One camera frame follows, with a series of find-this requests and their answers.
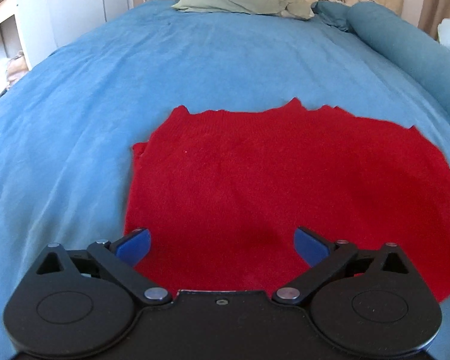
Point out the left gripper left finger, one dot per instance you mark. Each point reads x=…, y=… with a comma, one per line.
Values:
x=74, y=303

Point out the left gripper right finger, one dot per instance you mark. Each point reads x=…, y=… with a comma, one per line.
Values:
x=362, y=300

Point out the red knit sweater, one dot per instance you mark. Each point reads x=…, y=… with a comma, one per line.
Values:
x=222, y=194

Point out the blue bed sheet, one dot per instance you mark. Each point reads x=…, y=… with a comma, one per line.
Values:
x=66, y=128

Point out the blue rolled duvet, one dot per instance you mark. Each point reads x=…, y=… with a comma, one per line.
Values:
x=409, y=48

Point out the white shelf desk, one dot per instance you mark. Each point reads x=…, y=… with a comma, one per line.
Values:
x=25, y=27

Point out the green pillow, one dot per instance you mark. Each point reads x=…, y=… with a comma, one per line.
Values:
x=296, y=9

